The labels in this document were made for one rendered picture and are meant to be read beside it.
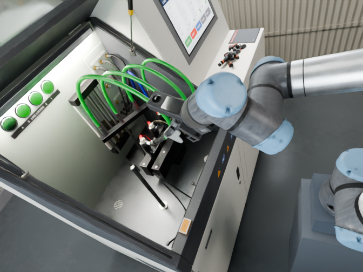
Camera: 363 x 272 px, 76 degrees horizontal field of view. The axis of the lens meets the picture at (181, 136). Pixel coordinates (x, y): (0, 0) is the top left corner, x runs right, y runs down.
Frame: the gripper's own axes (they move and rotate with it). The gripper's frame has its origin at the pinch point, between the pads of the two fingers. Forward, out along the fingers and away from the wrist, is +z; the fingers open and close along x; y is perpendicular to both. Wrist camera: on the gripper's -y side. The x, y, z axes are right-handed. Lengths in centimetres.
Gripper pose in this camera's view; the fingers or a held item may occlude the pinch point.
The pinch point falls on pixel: (170, 123)
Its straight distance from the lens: 71.0
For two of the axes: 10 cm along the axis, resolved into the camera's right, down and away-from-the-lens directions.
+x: 4.8, -8.4, 2.4
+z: -2.5, 1.3, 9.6
